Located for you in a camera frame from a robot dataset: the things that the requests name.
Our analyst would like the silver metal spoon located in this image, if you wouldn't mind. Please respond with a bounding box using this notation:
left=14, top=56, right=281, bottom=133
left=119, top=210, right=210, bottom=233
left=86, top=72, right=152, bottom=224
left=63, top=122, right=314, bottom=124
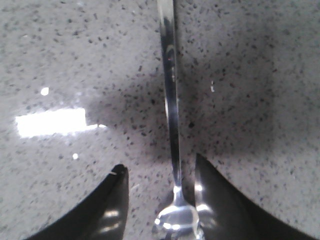
left=152, top=0, right=205, bottom=240

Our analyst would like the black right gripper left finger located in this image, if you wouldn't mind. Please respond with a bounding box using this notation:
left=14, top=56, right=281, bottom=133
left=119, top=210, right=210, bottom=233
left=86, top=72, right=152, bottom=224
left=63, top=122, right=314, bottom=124
left=27, top=164, right=129, bottom=240

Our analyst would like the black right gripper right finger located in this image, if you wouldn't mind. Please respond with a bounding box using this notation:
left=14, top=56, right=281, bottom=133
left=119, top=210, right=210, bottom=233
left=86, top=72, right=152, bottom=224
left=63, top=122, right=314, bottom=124
left=194, top=153, right=312, bottom=240

